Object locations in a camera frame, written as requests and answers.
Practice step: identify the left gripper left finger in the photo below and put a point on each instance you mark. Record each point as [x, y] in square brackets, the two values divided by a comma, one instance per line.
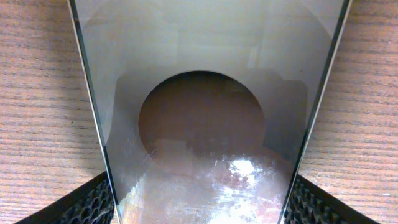
[91, 203]

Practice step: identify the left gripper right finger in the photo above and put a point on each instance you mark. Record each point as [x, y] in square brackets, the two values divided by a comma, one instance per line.
[309, 204]

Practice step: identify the Galaxy S25 Ultra smartphone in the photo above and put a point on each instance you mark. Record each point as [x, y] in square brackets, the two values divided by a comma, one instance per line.
[204, 108]

